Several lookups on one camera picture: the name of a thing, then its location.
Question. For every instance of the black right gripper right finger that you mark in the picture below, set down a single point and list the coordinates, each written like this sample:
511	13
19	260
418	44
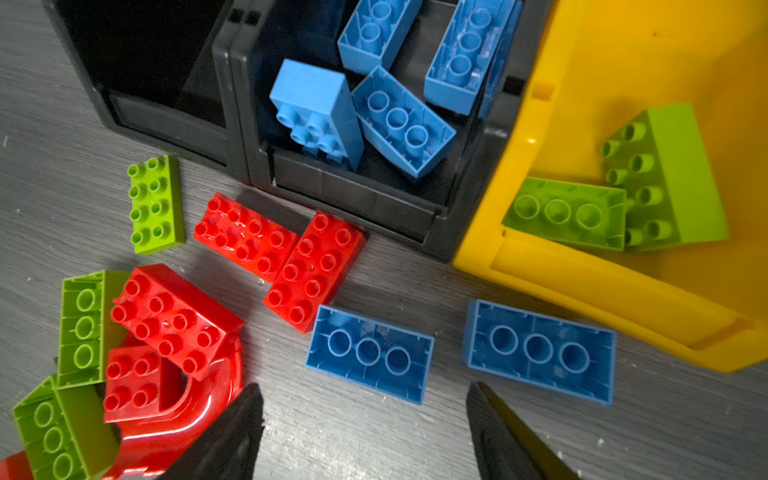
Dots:
505	447

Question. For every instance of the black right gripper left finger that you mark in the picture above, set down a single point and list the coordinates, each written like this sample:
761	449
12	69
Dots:
229	447

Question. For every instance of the blue lego brick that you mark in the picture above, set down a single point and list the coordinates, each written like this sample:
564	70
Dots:
409	134
464	55
375	33
369	352

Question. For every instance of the green lego brick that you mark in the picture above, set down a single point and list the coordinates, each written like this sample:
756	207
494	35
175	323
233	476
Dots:
578	214
63	433
87	332

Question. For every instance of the green lego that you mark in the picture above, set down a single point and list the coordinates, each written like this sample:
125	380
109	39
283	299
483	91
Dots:
660	160

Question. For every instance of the red lego arch piece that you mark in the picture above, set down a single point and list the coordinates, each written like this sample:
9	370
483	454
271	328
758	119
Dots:
150	446

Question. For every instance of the red lego brick on arch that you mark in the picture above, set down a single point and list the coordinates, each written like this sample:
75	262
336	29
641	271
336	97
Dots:
180	321

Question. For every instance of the red lego brick right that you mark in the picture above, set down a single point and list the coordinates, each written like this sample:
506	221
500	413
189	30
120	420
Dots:
315	270

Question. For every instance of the red lego brick left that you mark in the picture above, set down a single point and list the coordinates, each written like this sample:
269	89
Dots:
245	237

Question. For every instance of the green flat lego plate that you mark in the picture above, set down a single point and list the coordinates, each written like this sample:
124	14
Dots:
156	212

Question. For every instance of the middle black storage bin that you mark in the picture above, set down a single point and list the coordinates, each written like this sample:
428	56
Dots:
303	140

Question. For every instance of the black storage bin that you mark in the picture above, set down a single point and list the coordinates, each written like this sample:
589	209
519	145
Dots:
303	140
160	72

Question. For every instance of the left black storage bin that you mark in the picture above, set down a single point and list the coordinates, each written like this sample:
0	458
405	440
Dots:
160	72

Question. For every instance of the yellow storage bin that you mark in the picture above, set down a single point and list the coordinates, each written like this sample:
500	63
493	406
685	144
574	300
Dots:
600	64

